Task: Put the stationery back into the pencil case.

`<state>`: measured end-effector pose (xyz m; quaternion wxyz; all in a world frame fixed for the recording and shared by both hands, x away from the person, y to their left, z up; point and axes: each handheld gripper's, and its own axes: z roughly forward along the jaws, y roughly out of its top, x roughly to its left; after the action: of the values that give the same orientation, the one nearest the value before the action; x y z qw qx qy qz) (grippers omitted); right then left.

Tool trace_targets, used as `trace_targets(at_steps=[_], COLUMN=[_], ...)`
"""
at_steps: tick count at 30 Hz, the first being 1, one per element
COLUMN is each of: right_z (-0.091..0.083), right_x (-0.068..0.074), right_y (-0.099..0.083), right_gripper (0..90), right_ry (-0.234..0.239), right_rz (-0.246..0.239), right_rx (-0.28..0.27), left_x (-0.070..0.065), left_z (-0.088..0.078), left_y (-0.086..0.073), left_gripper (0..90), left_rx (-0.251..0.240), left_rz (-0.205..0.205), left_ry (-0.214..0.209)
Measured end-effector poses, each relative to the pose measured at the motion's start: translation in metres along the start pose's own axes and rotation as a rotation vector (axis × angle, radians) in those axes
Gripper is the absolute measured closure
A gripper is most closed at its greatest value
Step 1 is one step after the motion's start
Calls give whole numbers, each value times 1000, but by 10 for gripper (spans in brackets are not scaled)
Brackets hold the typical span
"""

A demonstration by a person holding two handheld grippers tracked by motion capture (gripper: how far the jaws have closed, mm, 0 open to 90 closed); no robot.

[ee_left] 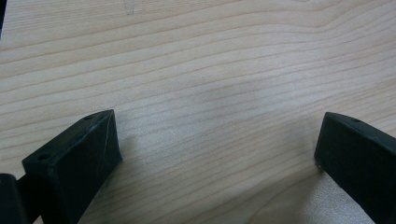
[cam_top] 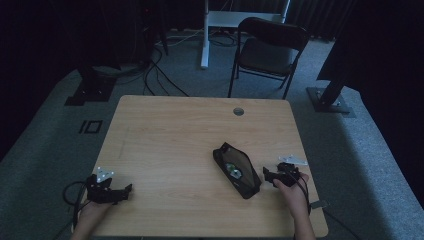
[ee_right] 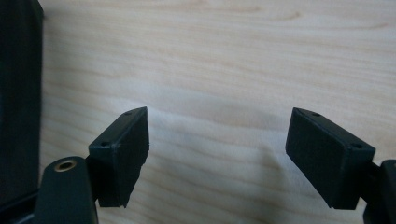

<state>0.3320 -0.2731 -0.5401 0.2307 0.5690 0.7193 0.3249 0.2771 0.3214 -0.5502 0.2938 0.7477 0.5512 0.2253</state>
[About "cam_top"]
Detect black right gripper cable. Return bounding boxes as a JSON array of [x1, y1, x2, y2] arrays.
[[287, 169, 363, 240]]

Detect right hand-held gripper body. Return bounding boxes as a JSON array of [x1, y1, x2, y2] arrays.
[[275, 154, 309, 188]]

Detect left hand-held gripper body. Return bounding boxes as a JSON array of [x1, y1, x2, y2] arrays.
[[86, 166, 117, 205]]

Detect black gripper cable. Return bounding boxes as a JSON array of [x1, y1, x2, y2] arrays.
[[62, 180, 90, 232], [287, 169, 363, 240]]

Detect black stand with base plate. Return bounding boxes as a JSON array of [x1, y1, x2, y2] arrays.
[[63, 63, 118, 107], [306, 33, 357, 119]]

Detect black mesh pencil case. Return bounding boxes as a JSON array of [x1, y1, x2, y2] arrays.
[[212, 141, 263, 201]]

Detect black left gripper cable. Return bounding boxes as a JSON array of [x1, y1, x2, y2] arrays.
[[62, 180, 90, 232]]

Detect black floor cables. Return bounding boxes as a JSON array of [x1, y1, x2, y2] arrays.
[[142, 46, 191, 98]]

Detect grey cable plug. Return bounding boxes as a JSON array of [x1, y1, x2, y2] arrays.
[[310, 199, 330, 210]]

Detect black folding chair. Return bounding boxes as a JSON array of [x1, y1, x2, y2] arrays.
[[227, 16, 310, 101]]

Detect white floor cable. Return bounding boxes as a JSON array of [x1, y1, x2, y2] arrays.
[[154, 29, 205, 48]]

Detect person's left hand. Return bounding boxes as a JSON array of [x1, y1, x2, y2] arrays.
[[77, 199, 114, 228]]

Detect person's right hand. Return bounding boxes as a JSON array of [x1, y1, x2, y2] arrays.
[[272, 172, 312, 218]]

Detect white desk frame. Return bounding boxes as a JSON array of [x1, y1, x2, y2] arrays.
[[200, 0, 292, 70]]

